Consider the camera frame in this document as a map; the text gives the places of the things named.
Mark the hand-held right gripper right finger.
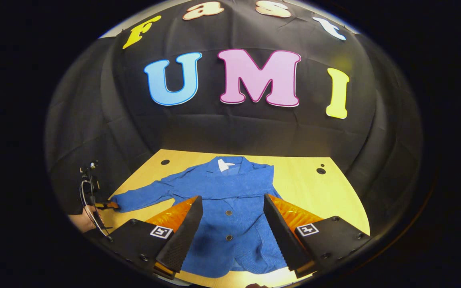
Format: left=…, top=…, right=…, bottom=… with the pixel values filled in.
left=263, top=194, right=371, bottom=279

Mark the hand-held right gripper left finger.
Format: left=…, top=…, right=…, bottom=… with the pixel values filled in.
left=102, top=195, right=204, bottom=280

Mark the blue button-up jacket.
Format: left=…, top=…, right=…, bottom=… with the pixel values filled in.
left=110, top=156, right=289, bottom=278

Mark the black backdrop cloth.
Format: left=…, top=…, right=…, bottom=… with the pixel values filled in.
left=44, top=0, right=423, bottom=240

